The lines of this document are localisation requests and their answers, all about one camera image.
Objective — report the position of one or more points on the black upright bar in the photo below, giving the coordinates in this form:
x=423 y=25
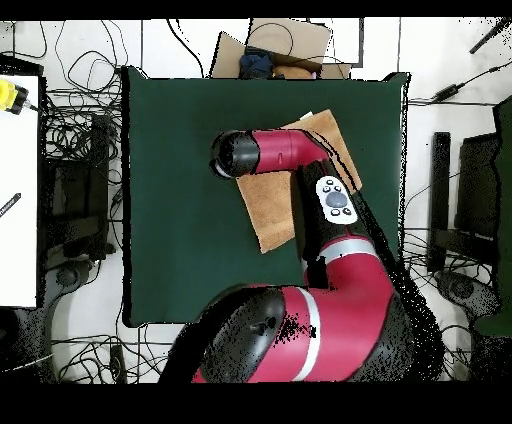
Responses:
x=439 y=192

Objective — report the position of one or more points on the white board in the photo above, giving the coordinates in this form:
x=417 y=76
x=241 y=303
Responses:
x=18 y=248

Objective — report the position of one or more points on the yellow and black tool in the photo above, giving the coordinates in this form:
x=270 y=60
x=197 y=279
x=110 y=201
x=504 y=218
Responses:
x=8 y=96

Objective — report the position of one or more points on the dark green table cloth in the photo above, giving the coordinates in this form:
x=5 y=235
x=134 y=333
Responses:
x=180 y=240

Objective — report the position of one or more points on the black monitor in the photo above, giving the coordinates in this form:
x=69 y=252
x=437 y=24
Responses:
x=478 y=184

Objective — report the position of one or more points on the tan terry towel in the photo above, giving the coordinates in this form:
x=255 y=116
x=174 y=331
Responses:
x=272 y=208

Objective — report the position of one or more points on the brown cardboard box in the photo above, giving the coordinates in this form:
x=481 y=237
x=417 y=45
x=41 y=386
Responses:
x=304 y=40

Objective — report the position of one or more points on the black marker pen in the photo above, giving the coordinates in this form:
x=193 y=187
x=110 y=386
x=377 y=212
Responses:
x=10 y=204

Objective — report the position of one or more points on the dark blue garment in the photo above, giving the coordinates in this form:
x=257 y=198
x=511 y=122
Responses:
x=256 y=64

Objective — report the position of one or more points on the orange garment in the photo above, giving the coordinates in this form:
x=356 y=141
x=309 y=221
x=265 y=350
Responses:
x=292 y=72

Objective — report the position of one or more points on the thin black rod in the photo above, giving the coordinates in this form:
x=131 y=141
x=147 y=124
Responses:
x=490 y=35

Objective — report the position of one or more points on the black power adapter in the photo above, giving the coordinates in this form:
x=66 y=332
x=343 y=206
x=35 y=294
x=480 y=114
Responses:
x=448 y=92

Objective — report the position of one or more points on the black power strip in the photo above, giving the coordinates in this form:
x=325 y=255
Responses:
x=117 y=364

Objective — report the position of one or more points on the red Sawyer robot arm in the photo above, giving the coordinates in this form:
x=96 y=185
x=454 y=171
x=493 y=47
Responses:
x=280 y=150

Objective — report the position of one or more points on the dark grey stand base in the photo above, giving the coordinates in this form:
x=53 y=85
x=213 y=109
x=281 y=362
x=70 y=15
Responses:
x=68 y=276
x=464 y=290

